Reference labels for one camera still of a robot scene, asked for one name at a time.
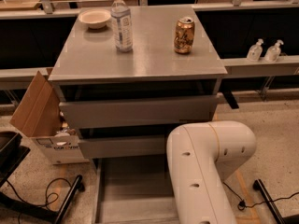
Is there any grey drawer cabinet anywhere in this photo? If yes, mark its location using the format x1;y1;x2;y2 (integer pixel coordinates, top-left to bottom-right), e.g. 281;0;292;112
48;5;229;180

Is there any white paper bowl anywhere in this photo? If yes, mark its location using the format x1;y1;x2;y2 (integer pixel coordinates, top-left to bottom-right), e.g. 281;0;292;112
78;9;111;29

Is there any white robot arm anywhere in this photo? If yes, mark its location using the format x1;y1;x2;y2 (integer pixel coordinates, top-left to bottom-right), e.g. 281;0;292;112
166;121;256;224

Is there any left hand sanitizer bottle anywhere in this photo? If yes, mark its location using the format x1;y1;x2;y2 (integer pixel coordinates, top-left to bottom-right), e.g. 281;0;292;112
247;38;263;62

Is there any black floor cable left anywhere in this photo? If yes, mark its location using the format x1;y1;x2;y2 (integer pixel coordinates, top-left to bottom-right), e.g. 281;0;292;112
6;176;73;224

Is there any clear plastic water bottle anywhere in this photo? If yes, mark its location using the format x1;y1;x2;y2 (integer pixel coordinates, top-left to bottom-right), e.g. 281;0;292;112
110;0;133;52

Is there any grey drawer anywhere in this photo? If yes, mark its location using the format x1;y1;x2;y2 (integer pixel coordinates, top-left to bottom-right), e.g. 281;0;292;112
92;154;179;224
60;95;218;128
78;135;165;159

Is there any gold beverage can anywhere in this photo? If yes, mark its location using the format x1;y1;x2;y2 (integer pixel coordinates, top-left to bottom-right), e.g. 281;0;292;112
174;17;195;54

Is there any black stand leg right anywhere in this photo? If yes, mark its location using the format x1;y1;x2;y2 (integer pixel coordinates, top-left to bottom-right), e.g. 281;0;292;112
253;179;299;224

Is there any black stand leg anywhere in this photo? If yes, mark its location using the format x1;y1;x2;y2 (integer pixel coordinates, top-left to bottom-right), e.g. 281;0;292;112
0;175;85;224
253;179;299;224

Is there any grey middle drawer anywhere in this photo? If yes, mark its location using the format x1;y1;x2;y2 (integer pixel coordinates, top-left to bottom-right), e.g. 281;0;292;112
78;135;165;159

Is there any black bin left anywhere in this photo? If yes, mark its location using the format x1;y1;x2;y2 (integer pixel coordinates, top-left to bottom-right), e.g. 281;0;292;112
0;131;30;187

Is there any open cardboard box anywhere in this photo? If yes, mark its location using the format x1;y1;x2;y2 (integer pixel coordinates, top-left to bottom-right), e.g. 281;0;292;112
10;71;88;164

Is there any black stand leg left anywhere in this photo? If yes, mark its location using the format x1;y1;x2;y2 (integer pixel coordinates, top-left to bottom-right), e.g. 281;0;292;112
0;175;85;224

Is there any hand sanitizer bottle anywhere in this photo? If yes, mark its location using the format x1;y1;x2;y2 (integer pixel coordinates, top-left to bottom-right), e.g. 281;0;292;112
264;39;284;62
247;38;263;62

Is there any black floor cable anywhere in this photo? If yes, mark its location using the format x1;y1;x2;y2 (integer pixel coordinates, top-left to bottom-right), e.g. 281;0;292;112
222;180;299;212
6;176;73;224

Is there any grey top drawer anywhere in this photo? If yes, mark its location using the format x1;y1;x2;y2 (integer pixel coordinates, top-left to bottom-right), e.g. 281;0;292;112
60;95;218;128

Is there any grey bottom drawer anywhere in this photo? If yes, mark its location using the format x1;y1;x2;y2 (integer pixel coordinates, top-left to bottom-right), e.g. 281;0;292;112
92;154;179;224

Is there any black floor cable right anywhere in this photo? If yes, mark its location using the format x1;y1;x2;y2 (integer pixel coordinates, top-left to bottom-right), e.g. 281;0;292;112
222;180;299;212

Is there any right hand sanitizer bottle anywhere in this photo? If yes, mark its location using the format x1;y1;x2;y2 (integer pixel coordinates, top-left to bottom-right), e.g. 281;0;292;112
264;39;284;62

